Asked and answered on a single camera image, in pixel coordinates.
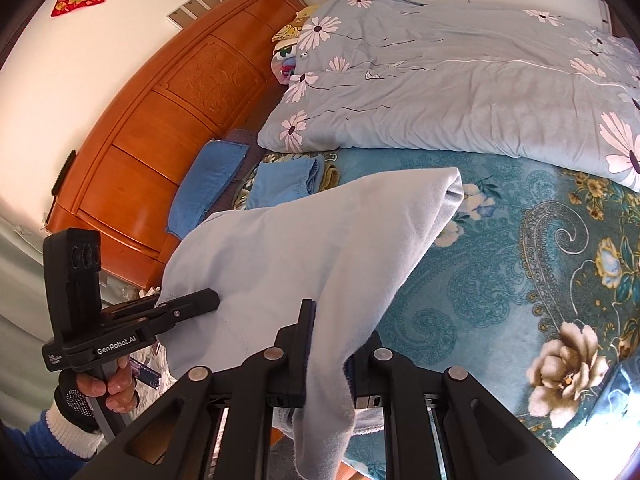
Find wall switch panel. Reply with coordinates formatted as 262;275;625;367
165;0;233;28

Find cartoon print pillow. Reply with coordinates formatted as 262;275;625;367
271;40;301;86

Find blue pillow towel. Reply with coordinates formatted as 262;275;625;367
166;140;250;241

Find teal floral blanket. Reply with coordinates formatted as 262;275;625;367
232;147;640;476

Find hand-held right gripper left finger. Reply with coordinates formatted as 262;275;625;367
72;299;317;480

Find folded blue cloth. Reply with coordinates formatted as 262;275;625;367
245;156;326;210

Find yellow pillow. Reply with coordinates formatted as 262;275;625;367
271;5;321;43

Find person's left forearm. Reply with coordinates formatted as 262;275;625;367
0;405;105;480

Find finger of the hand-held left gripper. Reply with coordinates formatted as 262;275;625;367
135;289;221;333

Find wooden headboard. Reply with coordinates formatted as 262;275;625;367
45;0;308;291

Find blue floral quilt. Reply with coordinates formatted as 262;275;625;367
257;0;640;193

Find light blue printed T-shirt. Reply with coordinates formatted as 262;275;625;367
156;166;463;480

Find clear plastic bags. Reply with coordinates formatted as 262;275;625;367
120;280;168;393

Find person's left hand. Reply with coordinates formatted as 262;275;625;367
54;362;141;433

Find folded olive cloth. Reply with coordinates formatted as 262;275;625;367
320;160;343;191

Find pile of blue clothes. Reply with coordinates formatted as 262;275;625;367
607;355;640;411

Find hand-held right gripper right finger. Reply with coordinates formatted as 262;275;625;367
345;332;576;480

